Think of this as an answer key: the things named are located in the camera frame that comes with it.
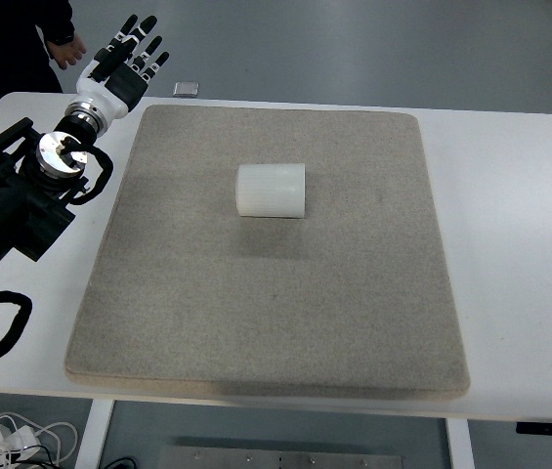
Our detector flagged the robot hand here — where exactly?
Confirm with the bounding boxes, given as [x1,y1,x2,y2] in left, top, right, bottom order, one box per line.
[75,13,170,119]

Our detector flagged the white cup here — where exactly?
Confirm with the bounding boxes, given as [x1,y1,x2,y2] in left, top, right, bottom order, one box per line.
[234,162,311,219]

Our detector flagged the person's hand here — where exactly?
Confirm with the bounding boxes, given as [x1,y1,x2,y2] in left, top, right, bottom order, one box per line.
[44,32,89,70]

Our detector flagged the person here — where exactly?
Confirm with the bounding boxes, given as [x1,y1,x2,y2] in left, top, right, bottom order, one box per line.
[0,0,76,141]

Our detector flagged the grey-brown felt mat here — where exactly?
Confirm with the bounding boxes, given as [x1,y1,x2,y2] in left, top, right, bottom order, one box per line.
[64,104,472,403]

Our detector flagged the white table leg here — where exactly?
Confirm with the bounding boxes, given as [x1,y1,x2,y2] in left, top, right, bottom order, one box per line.
[75,399,115,469]
[444,417,476,469]

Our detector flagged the grey metal plate with screws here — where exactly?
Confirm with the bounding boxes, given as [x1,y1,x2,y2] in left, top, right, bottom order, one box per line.
[159,445,406,469]

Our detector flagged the black table control panel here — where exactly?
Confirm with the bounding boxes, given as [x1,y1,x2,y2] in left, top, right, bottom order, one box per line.
[515,420,552,436]

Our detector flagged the white cable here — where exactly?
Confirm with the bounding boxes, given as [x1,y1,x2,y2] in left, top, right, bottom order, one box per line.
[0,412,79,469]

